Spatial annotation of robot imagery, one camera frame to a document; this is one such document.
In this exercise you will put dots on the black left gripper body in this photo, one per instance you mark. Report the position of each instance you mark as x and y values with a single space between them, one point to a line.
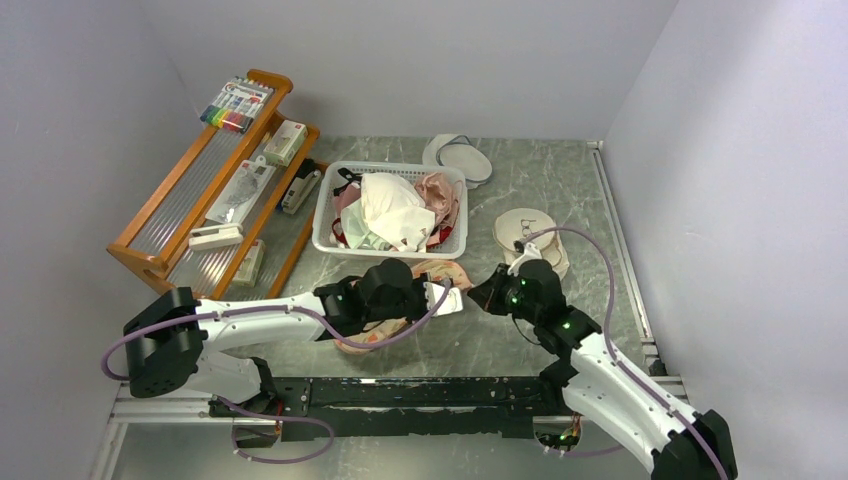
411 305

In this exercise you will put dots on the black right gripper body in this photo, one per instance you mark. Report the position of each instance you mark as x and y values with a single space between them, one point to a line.
507 297

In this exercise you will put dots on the floral peach mesh laundry bag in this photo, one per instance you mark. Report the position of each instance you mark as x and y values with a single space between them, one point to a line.
436 270

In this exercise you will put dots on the white plastic laundry basket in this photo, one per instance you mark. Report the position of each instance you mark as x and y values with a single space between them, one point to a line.
323 238

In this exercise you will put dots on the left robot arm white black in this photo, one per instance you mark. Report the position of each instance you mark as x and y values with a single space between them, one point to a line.
180 341

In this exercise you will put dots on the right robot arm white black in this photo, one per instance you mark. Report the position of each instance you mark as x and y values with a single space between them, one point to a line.
668 437

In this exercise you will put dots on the white cream bra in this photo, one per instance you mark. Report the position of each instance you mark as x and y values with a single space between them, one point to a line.
394 211

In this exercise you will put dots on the pink satin bra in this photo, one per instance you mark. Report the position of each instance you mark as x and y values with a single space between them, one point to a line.
441 195

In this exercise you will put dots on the white bag blue trim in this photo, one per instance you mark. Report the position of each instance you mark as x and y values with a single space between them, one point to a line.
457 151

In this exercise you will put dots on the light green garment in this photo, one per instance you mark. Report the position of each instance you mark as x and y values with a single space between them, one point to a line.
357 233

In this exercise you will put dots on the black stapler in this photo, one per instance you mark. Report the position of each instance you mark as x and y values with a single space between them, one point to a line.
308 176

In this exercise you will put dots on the small white packet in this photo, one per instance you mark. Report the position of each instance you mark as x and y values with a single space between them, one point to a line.
248 271

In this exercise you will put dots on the wooden tiered shelf rack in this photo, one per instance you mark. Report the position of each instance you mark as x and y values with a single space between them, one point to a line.
155 244

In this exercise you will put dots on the clear plastic packet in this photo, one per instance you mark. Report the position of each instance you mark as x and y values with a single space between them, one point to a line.
241 192

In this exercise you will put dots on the white green small box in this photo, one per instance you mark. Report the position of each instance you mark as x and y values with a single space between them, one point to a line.
285 143

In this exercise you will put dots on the white clip tool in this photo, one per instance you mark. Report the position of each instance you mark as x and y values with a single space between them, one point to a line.
215 236

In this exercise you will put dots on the coloured marker pen pack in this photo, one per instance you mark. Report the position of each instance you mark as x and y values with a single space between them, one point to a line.
237 105

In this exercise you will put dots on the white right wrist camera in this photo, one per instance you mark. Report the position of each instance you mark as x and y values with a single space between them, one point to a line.
522 253

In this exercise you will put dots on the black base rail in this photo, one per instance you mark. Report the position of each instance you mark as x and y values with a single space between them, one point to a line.
511 406

